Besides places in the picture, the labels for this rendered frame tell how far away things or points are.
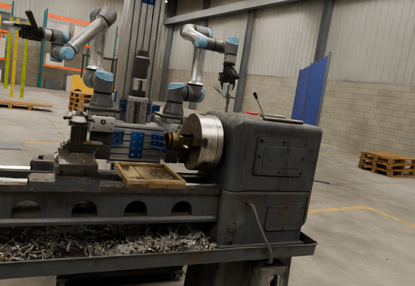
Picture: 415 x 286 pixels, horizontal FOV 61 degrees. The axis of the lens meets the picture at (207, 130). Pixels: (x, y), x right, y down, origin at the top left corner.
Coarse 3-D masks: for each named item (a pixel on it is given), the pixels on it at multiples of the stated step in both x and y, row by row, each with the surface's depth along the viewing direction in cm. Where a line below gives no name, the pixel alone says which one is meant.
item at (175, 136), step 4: (168, 132) 189; (172, 132) 189; (176, 132) 190; (164, 136) 190; (168, 136) 186; (172, 136) 187; (176, 136) 187; (180, 136) 190; (164, 140) 191; (168, 140) 185; (172, 140) 186; (176, 140) 186; (164, 144) 189; (168, 144) 186; (172, 144) 186; (176, 144) 187; (176, 148) 189
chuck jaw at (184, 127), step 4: (180, 120) 200; (184, 120) 197; (188, 120) 198; (180, 124) 195; (184, 124) 196; (188, 124) 197; (180, 128) 193; (184, 128) 194; (188, 128) 196; (180, 132) 192; (184, 132) 193; (188, 132) 194; (184, 136) 195; (188, 136) 195; (192, 136) 197
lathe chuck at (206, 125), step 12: (192, 120) 194; (204, 120) 186; (192, 132) 193; (204, 132) 182; (216, 132) 185; (216, 144) 184; (192, 156) 190; (204, 156) 183; (192, 168) 189; (204, 168) 190
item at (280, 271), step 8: (248, 200) 191; (256, 216) 185; (264, 240) 185; (272, 256) 187; (256, 264) 200; (264, 264) 201; (272, 264) 203; (280, 264) 204; (256, 272) 199; (264, 272) 197; (272, 272) 199; (280, 272) 201; (256, 280) 199; (264, 280) 197; (272, 280) 198; (280, 280) 202
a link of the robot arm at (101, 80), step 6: (96, 72) 225; (102, 72) 224; (108, 72) 229; (90, 78) 231; (96, 78) 225; (102, 78) 224; (108, 78) 225; (96, 84) 225; (102, 84) 224; (108, 84) 226; (96, 90) 225; (102, 90) 225; (108, 90) 227
